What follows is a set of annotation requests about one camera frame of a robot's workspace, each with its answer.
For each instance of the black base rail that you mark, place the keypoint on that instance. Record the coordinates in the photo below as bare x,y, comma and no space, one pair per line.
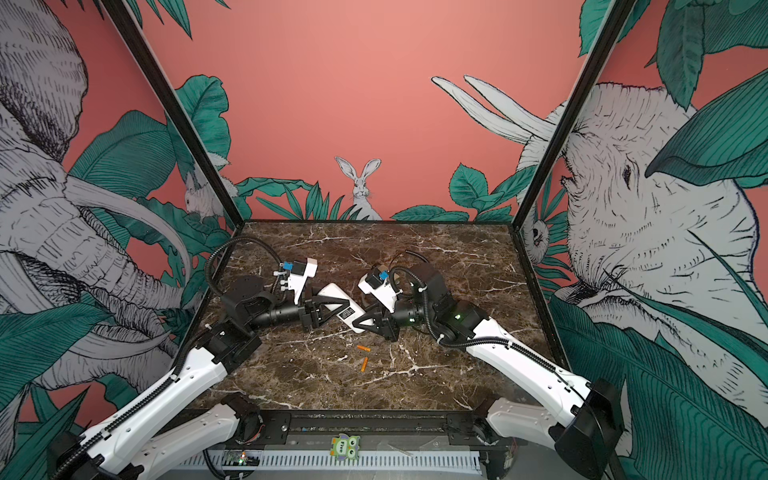
461,428

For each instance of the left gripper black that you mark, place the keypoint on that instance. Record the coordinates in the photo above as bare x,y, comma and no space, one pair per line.
310,313

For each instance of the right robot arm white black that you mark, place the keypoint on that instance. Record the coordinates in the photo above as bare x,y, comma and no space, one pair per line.
580,419

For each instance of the white slotted cable duct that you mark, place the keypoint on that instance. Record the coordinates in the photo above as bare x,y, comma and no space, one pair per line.
463,462

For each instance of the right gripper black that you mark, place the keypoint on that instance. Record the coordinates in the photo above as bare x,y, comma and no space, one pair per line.
381,318

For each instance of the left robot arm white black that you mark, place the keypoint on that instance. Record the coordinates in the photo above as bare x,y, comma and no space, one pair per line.
135,443

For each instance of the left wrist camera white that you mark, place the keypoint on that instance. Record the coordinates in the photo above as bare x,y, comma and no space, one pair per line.
293,276

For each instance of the small circuit board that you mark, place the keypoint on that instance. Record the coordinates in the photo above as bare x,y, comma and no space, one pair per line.
232,458

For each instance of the white red remote control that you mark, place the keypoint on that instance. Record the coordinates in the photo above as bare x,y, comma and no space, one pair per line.
344,307

